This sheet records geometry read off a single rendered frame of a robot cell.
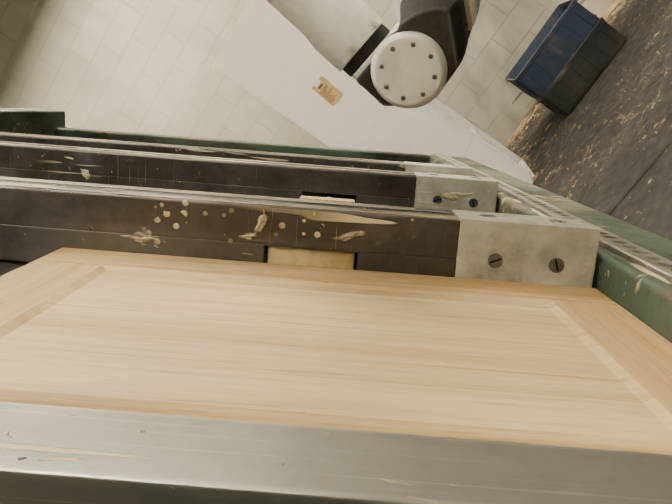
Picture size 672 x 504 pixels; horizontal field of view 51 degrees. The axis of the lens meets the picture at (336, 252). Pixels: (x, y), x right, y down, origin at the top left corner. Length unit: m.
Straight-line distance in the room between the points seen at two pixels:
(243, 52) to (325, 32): 3.76
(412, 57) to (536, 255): 0.23
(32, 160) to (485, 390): 0.91
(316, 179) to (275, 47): 3.42
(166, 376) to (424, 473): 0.18
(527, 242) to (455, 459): 0.41
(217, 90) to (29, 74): 1.62
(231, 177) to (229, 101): 4.94
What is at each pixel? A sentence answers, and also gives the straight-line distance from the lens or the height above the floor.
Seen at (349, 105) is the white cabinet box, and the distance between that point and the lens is 4.44.
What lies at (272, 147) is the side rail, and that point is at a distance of 2.09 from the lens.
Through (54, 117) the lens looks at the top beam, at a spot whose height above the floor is 1.87.
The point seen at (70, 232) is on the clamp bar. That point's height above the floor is 1.31.
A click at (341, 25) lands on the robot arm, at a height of 1.22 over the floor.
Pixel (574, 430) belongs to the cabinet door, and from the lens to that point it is 0.37.
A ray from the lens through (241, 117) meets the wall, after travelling 6.02.
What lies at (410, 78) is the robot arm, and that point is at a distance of 0.74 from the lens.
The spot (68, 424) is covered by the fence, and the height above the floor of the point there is 1.18.
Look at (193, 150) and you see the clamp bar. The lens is 1.35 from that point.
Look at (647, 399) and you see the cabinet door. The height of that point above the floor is 0.94.
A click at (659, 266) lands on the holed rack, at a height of 0.89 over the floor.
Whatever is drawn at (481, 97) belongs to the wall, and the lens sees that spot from 5.85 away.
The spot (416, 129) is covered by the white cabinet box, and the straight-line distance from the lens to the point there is 4.44.
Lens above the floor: 1.16
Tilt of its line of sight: 5 degrees down
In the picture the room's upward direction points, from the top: 56 degrees counter-clockwise
